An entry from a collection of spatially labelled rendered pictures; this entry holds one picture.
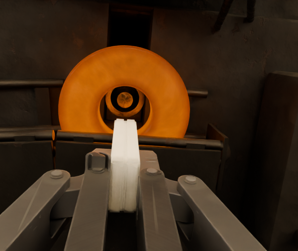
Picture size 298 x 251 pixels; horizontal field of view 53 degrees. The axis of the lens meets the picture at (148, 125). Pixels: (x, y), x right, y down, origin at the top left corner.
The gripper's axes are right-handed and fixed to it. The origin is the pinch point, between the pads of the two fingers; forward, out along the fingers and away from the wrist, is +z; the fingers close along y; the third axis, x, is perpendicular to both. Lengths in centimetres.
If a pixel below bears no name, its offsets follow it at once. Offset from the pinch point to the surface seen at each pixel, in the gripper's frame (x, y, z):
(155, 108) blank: -1.4, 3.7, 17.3
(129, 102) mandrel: -3.3, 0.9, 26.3
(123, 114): -5.8, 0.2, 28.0
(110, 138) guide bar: -4.7, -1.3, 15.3
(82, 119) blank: -3.4, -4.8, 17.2
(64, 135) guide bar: -4.8, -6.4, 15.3
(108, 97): -3.3, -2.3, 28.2
